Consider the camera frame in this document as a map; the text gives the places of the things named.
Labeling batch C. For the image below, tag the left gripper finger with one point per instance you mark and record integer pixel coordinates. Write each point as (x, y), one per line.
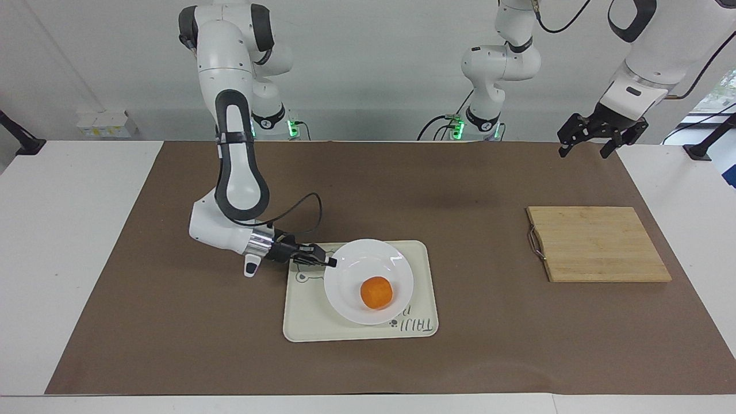
(622, 138)
(575, 131)

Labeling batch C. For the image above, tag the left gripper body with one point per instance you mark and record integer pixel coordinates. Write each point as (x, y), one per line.
(615, 119)

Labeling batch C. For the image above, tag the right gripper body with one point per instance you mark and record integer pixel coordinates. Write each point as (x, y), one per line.
(282, 249)

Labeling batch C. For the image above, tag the white round plate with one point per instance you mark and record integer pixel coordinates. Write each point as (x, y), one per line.
(356, 270)

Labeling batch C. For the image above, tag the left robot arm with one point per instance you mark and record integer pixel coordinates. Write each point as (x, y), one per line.
(500, 63)

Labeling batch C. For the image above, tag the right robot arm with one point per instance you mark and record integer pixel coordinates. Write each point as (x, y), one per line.
(224, 69)

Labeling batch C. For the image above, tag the cream plastic tray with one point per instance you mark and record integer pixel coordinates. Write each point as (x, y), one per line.
(305, 322)

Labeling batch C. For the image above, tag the black stand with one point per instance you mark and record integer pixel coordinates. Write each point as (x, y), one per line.
(698, 150)
(26, 144)

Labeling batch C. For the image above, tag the orange fruit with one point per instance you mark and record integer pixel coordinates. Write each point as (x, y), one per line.
(376, 292)

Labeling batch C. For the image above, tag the wooden cutting board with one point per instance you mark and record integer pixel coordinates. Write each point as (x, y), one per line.
(601, 244)

